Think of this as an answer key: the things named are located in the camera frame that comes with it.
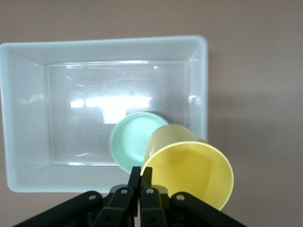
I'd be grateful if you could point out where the mint green bowl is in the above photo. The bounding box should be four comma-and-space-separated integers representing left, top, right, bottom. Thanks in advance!
108, 112, 170, 173

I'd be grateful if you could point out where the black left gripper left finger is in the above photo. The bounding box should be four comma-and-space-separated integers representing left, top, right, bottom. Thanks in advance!
11, 166, 142, 227

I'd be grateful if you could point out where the clear plastic bin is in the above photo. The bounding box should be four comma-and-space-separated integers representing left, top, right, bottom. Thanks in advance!
0, 35, 209, 193

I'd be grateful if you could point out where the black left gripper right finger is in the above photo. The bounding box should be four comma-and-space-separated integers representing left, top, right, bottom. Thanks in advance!
140, 166, 248, 227

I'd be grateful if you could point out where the yellow plastic cup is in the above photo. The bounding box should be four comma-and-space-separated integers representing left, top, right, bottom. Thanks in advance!
140, 123, 235, 211

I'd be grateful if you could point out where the white square label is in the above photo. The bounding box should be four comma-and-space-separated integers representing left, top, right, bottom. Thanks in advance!
103, 107, 127, 124

